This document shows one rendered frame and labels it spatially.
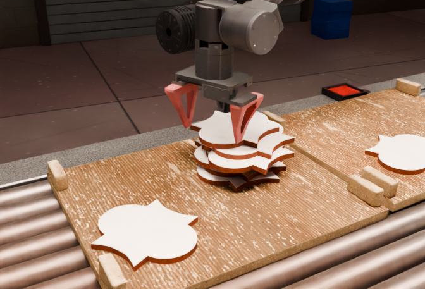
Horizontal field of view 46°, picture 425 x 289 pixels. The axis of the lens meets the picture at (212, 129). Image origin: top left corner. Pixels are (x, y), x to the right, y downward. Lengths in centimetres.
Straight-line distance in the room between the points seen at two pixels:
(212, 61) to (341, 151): 32
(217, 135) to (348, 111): 39
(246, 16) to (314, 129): 39
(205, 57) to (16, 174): 40
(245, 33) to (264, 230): 26
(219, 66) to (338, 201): 27
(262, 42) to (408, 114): 53
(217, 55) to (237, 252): 27
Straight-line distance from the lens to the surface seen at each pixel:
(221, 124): 82
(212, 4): 71
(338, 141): 95
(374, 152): 91
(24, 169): 93
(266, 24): 66
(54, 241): 73
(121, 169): 84
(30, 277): 69
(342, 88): 125
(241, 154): 75
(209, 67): 72
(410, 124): 106
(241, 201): 74
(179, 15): 193
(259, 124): 83
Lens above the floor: 134
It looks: 25 degrees down
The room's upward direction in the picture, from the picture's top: straight up
